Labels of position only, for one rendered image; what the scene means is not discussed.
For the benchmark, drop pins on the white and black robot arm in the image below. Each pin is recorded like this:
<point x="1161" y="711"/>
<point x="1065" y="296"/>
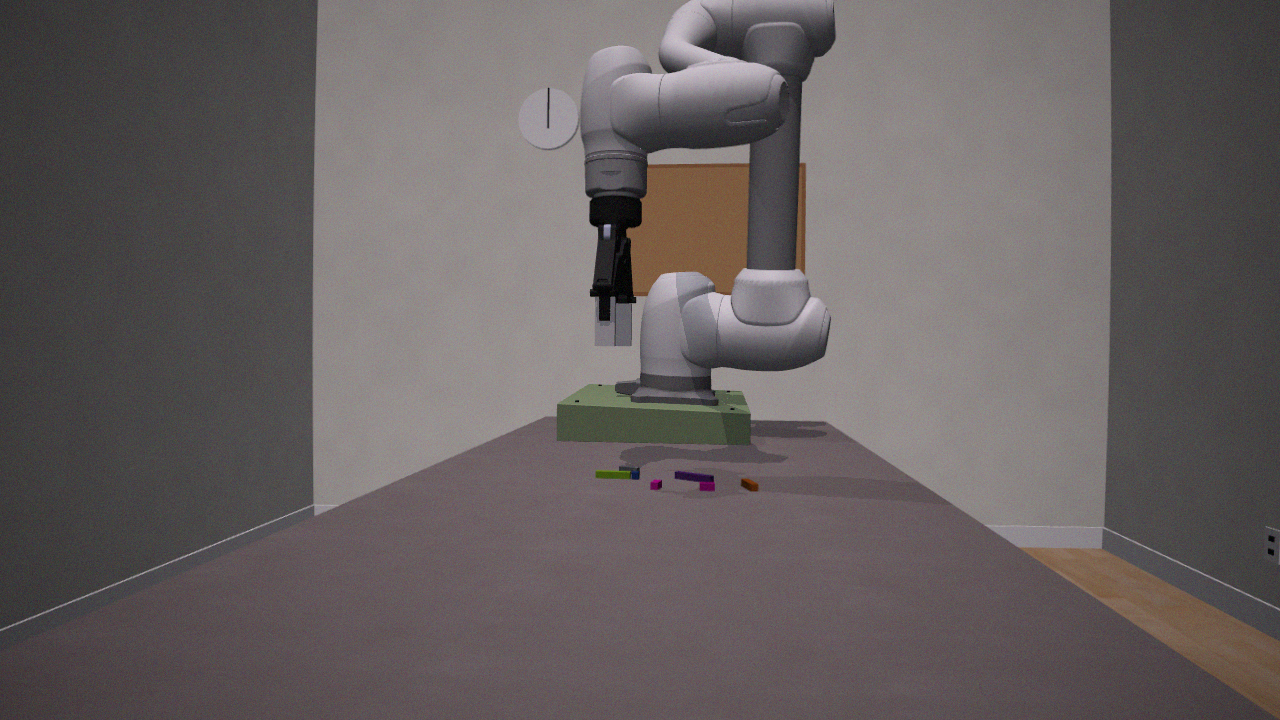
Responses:
<point x="770" y="322"/>

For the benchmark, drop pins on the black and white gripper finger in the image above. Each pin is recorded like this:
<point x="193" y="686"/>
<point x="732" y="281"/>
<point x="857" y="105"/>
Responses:
<point x="604" y="283"/>
<point x="624" y="297"/>

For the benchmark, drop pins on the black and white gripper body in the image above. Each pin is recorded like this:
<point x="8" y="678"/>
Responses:
<point x="625" y="211"/>

